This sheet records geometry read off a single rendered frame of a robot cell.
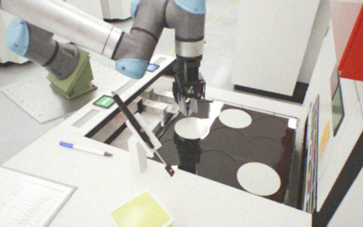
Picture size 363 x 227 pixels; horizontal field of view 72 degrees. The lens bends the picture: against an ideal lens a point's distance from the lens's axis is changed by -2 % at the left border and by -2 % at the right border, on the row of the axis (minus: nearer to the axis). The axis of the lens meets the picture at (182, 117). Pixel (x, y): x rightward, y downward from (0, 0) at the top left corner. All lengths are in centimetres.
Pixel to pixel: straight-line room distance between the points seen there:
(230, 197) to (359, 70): 30
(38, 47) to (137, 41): 51
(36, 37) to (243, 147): 80
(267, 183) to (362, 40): 39
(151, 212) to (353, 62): 33
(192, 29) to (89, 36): 23
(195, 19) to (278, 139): 40
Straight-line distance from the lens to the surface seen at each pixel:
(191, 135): 73
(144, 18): 65
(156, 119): 82
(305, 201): 58
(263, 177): 64
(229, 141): 72
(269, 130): 79
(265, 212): 50
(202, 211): 48
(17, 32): 105
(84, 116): 75
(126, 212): 41
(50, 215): 53
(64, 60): 110
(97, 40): 62
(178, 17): 63
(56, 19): 64
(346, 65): 36
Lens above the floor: 137
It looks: 36 degrees down
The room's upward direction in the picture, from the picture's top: straight up
